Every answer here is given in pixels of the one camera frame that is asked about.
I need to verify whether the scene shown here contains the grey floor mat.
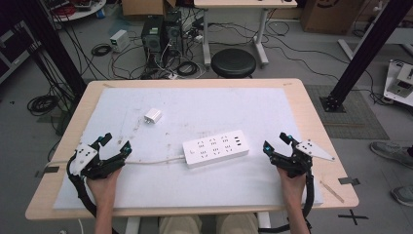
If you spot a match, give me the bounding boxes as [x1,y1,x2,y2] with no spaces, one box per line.
[304,84,391,141]

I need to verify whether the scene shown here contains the black metal frame post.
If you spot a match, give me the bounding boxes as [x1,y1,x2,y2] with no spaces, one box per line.
[8,0,88,98]
[319,0,413,114]

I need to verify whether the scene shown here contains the black tape cross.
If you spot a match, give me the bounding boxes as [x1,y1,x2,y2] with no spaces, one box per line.
[337,209,370,226]

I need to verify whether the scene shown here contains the black round stool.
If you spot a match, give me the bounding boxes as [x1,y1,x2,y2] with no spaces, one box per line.
[210,48,258,79]

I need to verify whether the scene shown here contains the white charger plug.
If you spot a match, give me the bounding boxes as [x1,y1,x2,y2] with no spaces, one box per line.
[143,107,164,125]

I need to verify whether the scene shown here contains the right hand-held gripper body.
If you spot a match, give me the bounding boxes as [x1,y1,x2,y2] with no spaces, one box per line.
[269,138,336,179]

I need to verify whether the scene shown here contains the white foam mat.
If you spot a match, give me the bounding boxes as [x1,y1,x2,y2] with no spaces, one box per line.
[53,86,324,210]

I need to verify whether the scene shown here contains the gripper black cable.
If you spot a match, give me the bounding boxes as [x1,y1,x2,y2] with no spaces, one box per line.
[65,161,99,219]
[257,172,316,234]

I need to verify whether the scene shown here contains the person's right hand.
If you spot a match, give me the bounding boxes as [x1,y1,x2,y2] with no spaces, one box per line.
[276,167,309,209]

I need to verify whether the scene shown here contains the round white table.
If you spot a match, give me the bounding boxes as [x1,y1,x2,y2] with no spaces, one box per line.
[41,0,107,23]

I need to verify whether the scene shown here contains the black computer tower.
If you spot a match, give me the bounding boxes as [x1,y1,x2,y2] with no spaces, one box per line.
[163,11,184,59]
[140,15,166,70]

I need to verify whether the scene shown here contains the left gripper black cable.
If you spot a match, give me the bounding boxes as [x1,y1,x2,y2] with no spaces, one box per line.
[65,161,99,219]

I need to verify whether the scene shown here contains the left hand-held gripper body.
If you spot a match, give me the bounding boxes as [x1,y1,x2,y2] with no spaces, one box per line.
[68,142,127,180]

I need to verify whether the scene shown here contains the black tape strip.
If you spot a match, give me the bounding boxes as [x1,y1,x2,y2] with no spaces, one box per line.
[34,166,60,178]
[337,176,361,186]

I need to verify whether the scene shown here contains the person's left hand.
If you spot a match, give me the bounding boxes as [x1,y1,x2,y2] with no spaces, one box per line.
[85,168,124,210]

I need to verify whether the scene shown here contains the white power strip cable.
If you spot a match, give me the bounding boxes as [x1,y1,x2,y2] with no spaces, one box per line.
[48,156,187,168]

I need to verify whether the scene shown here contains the thin wooden stick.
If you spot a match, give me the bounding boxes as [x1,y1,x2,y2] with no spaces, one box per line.
[319,179,346,205]

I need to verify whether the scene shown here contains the person's left leg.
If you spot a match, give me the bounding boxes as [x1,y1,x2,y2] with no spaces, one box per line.
[158,214,205,234]

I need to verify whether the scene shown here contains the white power strip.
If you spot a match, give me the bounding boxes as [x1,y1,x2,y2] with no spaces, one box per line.
[181,129,250,170]

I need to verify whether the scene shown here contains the white machine base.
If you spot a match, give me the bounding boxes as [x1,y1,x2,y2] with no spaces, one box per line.
[383,58,413,108]

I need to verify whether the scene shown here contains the grey metal rack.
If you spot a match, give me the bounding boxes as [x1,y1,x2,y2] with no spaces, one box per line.
[0,19,42,86]

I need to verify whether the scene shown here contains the coiled black cable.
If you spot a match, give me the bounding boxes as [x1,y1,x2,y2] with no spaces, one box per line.
[26,94,60,117]
[91,43,113,58]
[175,60,200,78]

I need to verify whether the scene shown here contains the person's right leg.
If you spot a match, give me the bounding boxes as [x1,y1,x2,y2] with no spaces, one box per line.
[215,213,260,234]

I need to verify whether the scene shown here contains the white-legged wooden desk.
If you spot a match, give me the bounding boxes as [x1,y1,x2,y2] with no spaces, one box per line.
[193,0,298,68]

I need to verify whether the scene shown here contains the person's leg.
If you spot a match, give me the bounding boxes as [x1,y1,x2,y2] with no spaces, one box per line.
[158,214,205,234]
[215,213,260,234]

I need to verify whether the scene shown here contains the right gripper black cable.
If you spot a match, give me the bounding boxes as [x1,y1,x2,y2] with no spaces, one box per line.
[257,172,316,234]

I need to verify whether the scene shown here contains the white table leg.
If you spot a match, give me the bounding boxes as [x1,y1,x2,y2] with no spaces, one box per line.
[256,212,273,230]
[124,216,141,234]

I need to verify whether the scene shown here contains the white power supply box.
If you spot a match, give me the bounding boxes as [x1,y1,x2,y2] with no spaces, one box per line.
[109,29,131,54]

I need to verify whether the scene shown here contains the large brown cardboard box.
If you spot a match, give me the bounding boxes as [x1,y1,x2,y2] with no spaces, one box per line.
[299,0,365,36]

